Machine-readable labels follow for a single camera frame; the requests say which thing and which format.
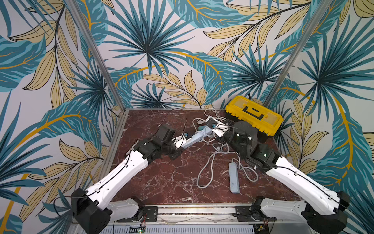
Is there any grey power strip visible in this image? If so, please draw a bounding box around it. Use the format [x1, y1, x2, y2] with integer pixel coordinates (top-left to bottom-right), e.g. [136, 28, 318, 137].
[228, 162, 240, 194]
[182, 126, 213, 149]

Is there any grey cord of strip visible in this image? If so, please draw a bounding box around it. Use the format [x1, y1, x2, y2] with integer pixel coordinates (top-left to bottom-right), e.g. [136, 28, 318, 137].
[216, 143, 259, 182]
[196, 137, 231, 189]

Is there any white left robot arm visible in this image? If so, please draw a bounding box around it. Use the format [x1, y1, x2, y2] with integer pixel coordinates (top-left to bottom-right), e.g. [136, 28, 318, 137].
[71, 124, 187, 234]

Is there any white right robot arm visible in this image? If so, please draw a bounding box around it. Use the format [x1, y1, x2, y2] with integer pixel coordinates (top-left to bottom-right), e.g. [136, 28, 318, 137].
[208, 121, 350, 234]

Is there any teal power strip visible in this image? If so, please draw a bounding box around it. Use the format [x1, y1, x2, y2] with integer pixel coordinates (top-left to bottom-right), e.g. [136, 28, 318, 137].
[197, 125, 207, 131]

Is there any yellow black toolbox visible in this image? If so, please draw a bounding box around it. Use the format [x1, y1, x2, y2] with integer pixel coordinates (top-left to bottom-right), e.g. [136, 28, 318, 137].
[225, 96, 283, 143]

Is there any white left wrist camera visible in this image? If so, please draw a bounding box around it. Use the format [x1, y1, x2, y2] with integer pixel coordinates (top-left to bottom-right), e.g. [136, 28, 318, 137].
[173, 132, 192, 148]

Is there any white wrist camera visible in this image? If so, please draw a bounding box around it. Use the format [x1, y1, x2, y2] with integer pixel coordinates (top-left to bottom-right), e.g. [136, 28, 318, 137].
[205, 116, 229, 130]
[173, 132, 192, 148]

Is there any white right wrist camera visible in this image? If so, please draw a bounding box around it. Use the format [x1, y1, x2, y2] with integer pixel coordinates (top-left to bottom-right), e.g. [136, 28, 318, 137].
[205, 116, 229, 130]

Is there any white cord of teal strip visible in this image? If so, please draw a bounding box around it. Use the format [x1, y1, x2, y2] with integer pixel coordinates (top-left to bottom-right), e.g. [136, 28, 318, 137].
[192, 108, 231, 132]

